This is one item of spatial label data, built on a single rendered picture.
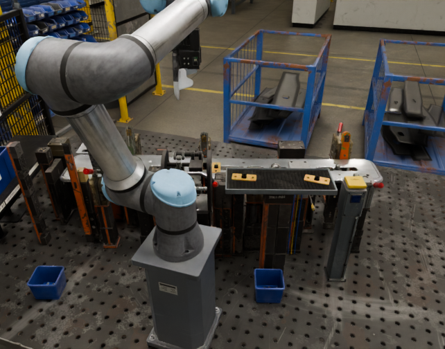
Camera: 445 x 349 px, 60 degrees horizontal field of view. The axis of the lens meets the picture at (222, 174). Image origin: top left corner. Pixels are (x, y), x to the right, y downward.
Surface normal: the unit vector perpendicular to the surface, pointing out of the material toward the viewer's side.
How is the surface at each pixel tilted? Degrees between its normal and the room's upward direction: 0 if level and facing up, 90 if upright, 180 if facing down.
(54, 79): 88
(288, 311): 0
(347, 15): 90
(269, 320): 0
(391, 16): 90
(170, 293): 90
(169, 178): 7
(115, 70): 77
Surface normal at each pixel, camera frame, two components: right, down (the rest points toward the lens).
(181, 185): 0.11, -0.80
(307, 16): -0.37, 0.51
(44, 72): -0.41, 0.30
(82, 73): 0.00, 0.25
